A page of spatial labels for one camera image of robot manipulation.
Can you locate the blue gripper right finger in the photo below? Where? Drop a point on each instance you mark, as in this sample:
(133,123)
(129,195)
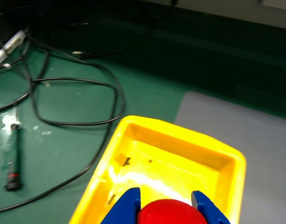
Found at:
(210,210)

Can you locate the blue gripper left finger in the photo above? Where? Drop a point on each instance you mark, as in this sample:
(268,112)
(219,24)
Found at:
(126,207)

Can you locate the red foam ball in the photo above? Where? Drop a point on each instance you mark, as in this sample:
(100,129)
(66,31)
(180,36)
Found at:
(170,212)

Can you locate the yellow plastic bin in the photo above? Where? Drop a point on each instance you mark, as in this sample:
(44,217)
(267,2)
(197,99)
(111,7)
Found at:
(170,168)

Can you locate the small black screw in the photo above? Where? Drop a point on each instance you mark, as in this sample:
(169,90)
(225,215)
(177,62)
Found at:
(127,161)

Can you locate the grey mat with lettering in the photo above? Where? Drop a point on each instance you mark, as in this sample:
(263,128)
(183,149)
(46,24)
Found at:
(261,151)

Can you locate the white power strip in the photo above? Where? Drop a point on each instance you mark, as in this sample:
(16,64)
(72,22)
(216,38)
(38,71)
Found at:
(9,45)

